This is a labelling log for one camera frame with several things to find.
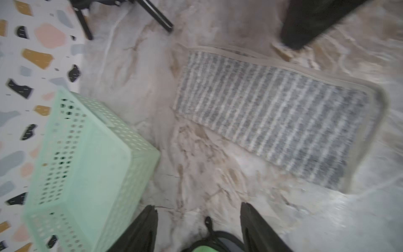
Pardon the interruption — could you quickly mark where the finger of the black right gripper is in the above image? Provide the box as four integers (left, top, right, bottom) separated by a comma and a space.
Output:
280, 0, 367, 50

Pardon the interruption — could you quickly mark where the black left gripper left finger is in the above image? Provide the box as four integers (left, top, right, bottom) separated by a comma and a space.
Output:
107, 205, 158, 252

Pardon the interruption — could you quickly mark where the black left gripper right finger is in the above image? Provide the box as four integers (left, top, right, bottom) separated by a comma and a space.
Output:
240, 202, 293, 252

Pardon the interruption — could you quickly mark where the green and grey dishcloth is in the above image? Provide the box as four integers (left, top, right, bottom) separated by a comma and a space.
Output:
182, 216, 245, 252

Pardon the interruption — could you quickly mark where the black camera tripod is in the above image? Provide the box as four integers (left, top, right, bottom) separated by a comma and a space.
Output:
68, 0, 174, 41

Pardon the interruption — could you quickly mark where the grey patterned cloth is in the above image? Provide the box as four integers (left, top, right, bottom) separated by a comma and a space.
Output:
174, 46, 388, 192

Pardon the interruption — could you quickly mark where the mint green plastic basket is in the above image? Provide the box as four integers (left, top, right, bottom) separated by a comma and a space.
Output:
23, 87, 161, 252

